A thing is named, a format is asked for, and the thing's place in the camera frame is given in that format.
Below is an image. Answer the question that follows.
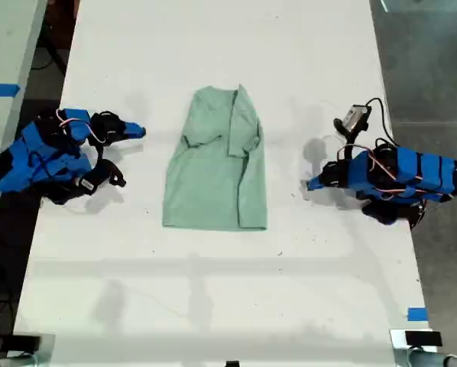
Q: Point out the pale green T-shirt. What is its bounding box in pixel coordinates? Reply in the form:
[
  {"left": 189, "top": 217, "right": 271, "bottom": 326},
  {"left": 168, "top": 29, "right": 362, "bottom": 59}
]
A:
[{"left": 161, "top": 83, "right": 270, "bottom": 232}]

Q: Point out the pale side table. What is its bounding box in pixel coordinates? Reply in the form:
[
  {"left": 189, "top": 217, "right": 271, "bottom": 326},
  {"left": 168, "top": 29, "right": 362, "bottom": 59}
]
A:
[{"left": 0, "top": 0, "right": 49, "bottom": 234}]

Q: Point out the short blue tape strip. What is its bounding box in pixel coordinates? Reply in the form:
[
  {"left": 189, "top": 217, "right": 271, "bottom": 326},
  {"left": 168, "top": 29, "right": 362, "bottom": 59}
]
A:
[{"left": 407, "top": 307, "right": 429, "bottom": 323}]

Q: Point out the small black box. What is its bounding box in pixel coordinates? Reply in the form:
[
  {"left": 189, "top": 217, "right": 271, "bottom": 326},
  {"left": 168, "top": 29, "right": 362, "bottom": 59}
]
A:
[
  {"left": 11, "top": 335, "right": 43, "bottom": 351},
  {"left": 404, "top": 331, "right": 443, "bottom": 349}
]

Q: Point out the black camera box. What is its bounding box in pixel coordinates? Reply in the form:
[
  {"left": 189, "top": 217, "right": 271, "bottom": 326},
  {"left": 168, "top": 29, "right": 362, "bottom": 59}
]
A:
[
  {"left": 73, "top": 164, "right": 128, "bottom": 196},
  {"left": 333, "top": 103, "right": 373, "bottom": 135}
]

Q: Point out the black camera cable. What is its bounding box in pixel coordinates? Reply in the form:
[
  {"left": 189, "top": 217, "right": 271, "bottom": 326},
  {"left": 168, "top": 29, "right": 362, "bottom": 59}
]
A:
[{"left": 365, "top": 97, "right": 397, "bottom": 148}]

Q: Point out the white table clamp bracket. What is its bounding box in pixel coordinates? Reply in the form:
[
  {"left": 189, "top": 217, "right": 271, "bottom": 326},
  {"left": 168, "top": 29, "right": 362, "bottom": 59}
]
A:
[{"left": 389, "top": 328, "right": 443, "bottom": 352}]

